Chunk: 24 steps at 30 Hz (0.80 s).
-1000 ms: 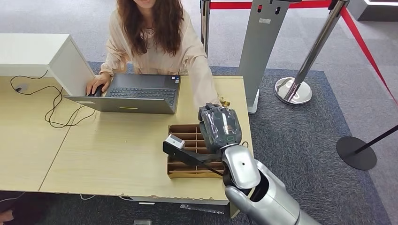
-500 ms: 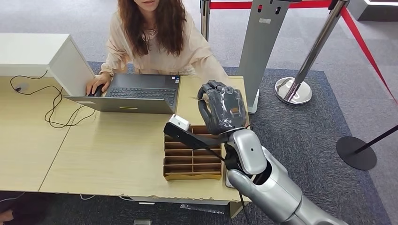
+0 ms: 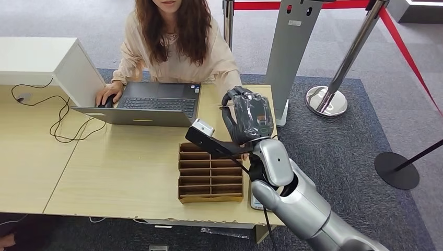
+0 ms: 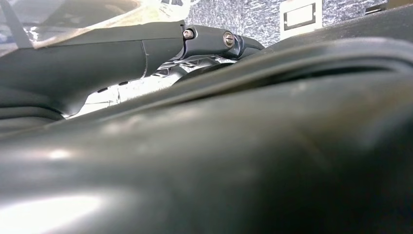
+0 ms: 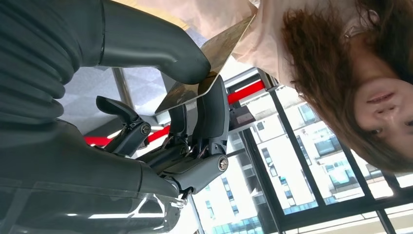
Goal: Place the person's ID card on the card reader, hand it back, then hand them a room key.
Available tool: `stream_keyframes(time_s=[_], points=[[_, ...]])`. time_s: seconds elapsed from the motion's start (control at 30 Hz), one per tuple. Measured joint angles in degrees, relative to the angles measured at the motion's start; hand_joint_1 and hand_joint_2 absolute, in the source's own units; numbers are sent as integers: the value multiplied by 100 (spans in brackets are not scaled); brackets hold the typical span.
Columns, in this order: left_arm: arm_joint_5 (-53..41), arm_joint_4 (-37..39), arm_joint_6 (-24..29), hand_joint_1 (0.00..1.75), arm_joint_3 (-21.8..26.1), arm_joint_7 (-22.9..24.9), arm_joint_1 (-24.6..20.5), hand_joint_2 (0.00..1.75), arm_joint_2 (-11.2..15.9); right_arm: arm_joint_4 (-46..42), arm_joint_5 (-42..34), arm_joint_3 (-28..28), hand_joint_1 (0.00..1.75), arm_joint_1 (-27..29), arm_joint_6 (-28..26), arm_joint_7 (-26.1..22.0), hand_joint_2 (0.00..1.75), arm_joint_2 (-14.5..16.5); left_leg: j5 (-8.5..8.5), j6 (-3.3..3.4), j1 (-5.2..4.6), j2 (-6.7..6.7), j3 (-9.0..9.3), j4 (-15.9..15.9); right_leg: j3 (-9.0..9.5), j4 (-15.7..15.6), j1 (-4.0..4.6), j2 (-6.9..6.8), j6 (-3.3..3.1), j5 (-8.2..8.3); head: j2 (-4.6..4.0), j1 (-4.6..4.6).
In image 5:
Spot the black window frame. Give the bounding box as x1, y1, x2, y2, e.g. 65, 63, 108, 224
187, 90, 413, 234

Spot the person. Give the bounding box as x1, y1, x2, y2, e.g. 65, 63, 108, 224
135, 0, 413, 174

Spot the red stanchion belt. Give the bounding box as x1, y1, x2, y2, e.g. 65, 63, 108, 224
83, 79, 266, 147

